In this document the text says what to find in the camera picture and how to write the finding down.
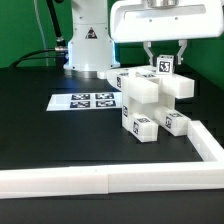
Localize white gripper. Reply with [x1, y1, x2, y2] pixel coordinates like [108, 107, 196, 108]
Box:
[110, 0, 224, 66]

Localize white tagged cube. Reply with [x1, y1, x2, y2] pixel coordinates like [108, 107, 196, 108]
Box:
[156, 55, 174, 75]

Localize white chair back frame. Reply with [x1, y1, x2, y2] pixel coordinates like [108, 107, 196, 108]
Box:
[106, 66, 195, 104]

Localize white chair seat plate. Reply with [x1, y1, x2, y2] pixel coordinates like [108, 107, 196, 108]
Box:
[122, 94, 175, 131]

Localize white tag sheet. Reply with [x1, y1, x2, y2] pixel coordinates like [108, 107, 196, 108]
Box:
[47, 92, 122, 111]

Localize black cable on base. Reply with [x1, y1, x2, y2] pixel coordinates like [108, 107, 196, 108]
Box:
[9, 0, 69, 69]

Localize white U-shaped fence rail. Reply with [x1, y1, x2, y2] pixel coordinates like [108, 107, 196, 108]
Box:
[0, 121, 224, 199]

